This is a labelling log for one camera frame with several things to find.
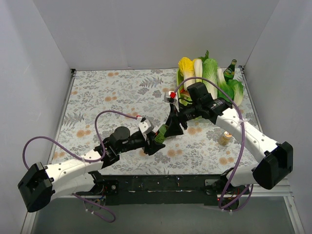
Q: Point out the yellow napa cabbage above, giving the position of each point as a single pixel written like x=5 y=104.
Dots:
x=186 y=67

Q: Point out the green pill bottle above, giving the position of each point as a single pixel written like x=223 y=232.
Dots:
x=160 y=134

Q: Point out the green lettuce leaf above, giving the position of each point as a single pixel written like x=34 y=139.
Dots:
x=237 y=88

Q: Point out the small clear pill bottle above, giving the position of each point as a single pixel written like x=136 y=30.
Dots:
x=224 y=139

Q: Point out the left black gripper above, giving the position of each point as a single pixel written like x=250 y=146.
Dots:
x=147 y=141

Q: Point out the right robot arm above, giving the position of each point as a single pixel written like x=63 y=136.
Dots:
x=274 y=160

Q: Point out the white green leek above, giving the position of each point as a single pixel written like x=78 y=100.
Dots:
x=198 y=67

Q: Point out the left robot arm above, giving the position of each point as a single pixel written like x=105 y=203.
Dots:
x=81 y=175

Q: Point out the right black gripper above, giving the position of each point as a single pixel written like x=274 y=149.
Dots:
x=177 y=116

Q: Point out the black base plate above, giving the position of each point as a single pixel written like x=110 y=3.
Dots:
x=156 y=189

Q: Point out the aluminium rail frame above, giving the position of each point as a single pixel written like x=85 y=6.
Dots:
x=262 y=212

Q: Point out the green vegetable tray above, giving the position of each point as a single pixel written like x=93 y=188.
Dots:
x=181 y=85

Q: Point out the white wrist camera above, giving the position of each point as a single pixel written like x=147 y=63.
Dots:
x=171 y=97
x=145 y=126

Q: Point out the green glass bottle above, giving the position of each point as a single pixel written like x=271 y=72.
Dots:
x=230 y=71

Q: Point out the bok choy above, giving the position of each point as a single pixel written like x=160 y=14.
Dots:
x=223 y=85

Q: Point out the floral table mat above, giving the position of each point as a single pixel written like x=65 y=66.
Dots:
x=101 y=101

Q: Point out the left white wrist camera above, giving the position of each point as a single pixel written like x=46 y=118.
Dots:
x=145 y=126

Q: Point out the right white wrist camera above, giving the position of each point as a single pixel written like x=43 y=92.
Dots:
x=171 y=97

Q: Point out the large green napa cabbage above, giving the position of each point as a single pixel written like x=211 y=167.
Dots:
x=210 y=73

